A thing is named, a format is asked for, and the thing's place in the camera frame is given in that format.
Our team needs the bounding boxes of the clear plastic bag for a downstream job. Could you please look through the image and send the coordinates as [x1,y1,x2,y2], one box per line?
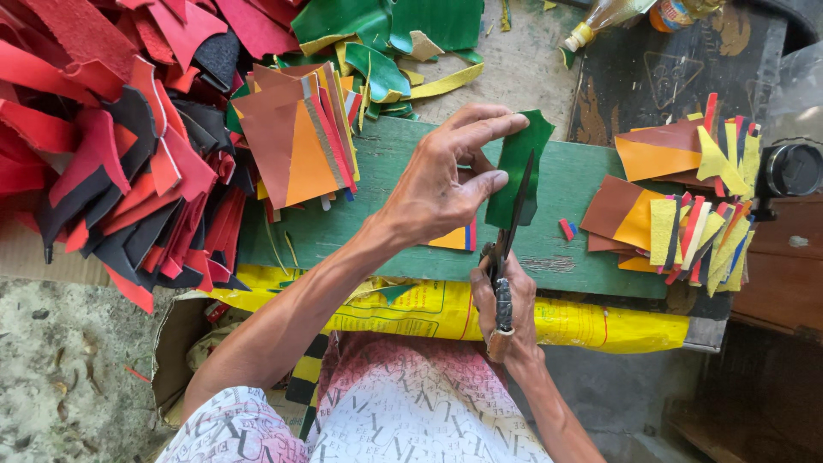
[762,42,823,149]

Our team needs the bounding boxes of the green leather piece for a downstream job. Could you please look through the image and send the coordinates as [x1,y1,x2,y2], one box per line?
[484,109,556,231]

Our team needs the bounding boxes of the pile of multicoloured cut pieces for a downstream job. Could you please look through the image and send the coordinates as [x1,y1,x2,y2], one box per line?
[579,175,754,298]
[614,93,763,200]

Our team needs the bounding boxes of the black round container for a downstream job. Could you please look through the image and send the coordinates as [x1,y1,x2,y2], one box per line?
[752,143,823,222]

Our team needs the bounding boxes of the clear plastic bottle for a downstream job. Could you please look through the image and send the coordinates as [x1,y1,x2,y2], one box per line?
[565,0,657,52]

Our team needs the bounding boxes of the stack of brown orange pieces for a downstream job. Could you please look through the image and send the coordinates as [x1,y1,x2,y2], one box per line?
[230,62,362,222]

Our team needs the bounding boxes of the yellow plastic sack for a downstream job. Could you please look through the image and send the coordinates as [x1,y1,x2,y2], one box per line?
[206,264,690,355]

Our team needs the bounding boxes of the yellow leather strip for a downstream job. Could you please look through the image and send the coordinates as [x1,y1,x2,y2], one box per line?
[409,62,485,100]

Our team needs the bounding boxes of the person's right hand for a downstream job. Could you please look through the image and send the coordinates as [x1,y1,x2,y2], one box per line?
[469,257,546,375]

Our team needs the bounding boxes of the black yellow striped strip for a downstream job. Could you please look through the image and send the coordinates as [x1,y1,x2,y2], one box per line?
[285,332,330,441]

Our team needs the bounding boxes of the orange blue cut piece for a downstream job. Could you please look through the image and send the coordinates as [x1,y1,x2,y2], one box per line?
[424,219,478,253]

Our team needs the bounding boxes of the brown wooden cabinet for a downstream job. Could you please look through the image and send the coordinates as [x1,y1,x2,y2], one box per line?
[669,193,823,463]

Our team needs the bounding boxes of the cardboard box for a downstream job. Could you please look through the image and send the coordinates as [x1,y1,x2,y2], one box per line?
[151,292,335,428]

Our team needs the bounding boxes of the cardboard sheet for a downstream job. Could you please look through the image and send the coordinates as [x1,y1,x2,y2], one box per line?
[0,219,113,287]

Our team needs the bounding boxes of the small green triangular scrap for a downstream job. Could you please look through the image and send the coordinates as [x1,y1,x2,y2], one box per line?
[376,284,419,306]

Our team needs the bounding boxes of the person's left hand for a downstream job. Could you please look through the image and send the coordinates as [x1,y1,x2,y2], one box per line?
[376,103,530,253]

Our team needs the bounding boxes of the black scissors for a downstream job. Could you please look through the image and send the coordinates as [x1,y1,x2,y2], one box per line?
[479,149,536,364]

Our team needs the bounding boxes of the green wooden board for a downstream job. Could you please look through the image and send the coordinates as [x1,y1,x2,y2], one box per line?
[238,116,682,300]

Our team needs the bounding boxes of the heap of green leather scraps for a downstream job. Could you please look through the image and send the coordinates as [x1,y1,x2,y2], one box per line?
[225,0,485,123]

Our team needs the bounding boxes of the orange plastic jar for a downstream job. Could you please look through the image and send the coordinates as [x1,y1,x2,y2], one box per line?
[648,0,727,33]

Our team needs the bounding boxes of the black board with gold print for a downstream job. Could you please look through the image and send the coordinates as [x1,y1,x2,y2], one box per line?
[569,6,788,149]

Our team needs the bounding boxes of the person's patterned white pink clothing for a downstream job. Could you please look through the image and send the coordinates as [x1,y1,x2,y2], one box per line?
[156,331,554,463]

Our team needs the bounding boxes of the heap of red black scraps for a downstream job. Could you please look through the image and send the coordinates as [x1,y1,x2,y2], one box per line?
[0,0,303,315]

